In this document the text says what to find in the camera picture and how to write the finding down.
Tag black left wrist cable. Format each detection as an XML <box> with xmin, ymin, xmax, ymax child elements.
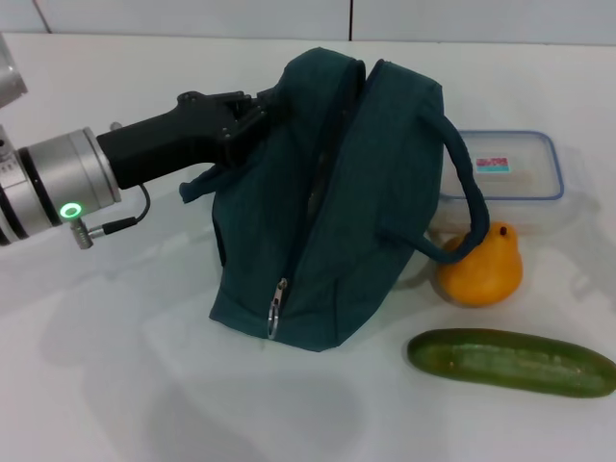
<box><xmin>79</xmin><ymin>184</ymin><xmax>152</xmax><ymax>238</ymax></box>

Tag orange pear-shaped fruit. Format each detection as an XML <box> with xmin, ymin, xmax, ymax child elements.
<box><xmin>436</xmin><ymin>220</ymin><xmax>525</xmax><ymax>308</ymax></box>

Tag clear plastic blue-rimmed food container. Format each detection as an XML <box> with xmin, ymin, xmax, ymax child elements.
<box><xmin>439</xmin><ymin>128</ymin><xmax>565</xmax><ymax>233</ymax></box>

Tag dark teal fabric lunch bag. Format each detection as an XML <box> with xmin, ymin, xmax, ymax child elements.
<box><xmin>178</xmin><ymin>46</ymin><xmax>493</xmax><ymax>354</ymax></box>

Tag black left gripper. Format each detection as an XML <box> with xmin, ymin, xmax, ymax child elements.
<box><xmin>95</xmin><ymin>89</ymin><xmax>270</xmax><ymax>191</ymax></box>

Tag green cucumber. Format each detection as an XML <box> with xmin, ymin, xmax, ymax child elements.
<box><xmin>406</xmin><ymin>328</ymin><xmax>616</xmax><ymax>399</ymax></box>

